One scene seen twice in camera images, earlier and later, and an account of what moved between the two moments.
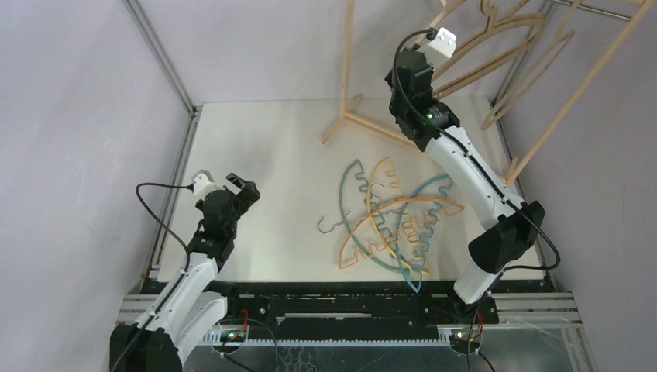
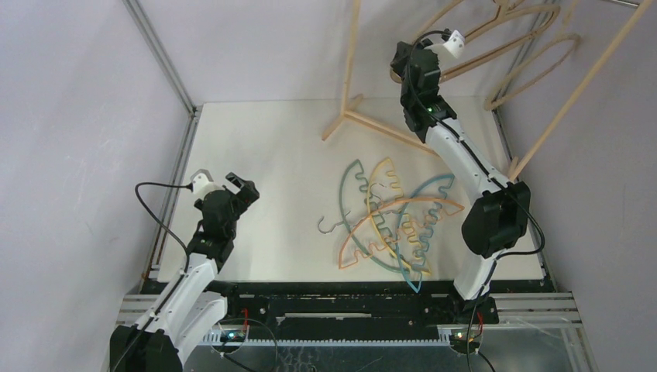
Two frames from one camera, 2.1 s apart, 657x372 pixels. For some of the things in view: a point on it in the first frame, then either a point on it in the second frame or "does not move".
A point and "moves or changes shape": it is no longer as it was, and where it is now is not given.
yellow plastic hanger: (383, 208) does not move
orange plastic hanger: (390, 223) does not move
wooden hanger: (537, 17) -> (503, 11)
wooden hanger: (534, 75) moves or changes shape
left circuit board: (232, 335) does not move
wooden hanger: (492, 25) -> (452, 6)
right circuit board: (460, 338) does not move
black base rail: (352, 306) does not move
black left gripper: (247, 191) does not move
